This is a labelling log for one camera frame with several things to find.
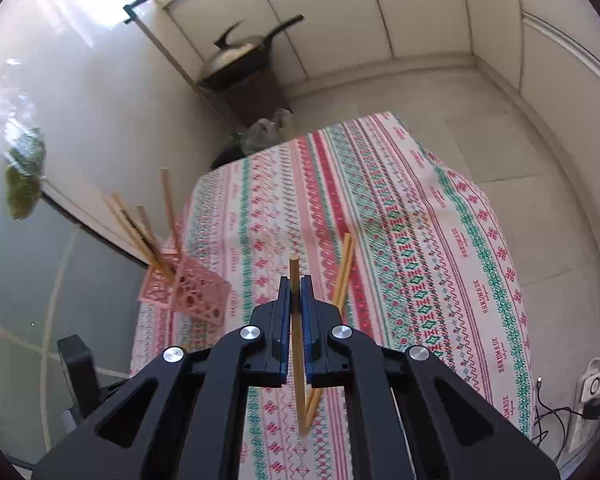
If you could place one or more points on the pink plastic lattice basket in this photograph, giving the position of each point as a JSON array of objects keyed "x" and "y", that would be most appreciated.
[{"x": 200, "y": 295}]

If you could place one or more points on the white power strip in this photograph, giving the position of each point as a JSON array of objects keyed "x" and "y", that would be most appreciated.
[{"x": 592, "y": 385}]

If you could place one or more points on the small clear plastic bag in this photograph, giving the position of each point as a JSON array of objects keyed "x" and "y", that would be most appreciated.
[{"x": 267, "y": 132}]

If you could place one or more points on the black charger plug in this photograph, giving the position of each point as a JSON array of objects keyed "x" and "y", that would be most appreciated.
[{"x": 596, "y": 410}]

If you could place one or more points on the dark brown stand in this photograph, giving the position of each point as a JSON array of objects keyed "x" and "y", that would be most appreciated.
[{"x": 260, "y": 97}]

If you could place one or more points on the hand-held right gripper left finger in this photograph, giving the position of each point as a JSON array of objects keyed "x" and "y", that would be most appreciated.
[{"x": 284, "y": 320}]

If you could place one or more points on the black wok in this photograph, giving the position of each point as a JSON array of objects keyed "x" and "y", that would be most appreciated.
[{"x": 240, "y": 67}]

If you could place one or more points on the dark green bag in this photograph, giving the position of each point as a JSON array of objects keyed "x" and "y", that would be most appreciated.
[{"x": 227, "y": 152}]

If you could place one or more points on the patterned red green tablecloth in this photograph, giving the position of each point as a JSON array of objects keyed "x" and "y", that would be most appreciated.
[{"x": 395, "y": 240}]

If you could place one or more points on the wok lid with black knob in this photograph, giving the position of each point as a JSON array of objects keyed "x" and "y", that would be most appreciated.
[{"x": 232, "y": 52}]

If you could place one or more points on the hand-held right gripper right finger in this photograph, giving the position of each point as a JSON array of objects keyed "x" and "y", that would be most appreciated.
[{"x": 307, "y": 320}]

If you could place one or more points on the frosted glass door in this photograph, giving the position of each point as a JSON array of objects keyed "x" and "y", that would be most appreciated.
[{"x": 15, "y": 285}]

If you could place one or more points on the clear bag of leafy greens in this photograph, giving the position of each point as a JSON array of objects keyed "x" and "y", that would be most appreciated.
[{"x": 22, "y": 190}]

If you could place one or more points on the white kitchen cabinets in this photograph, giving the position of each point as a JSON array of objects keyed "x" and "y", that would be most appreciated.
[{"x": 405, "y": 5}]

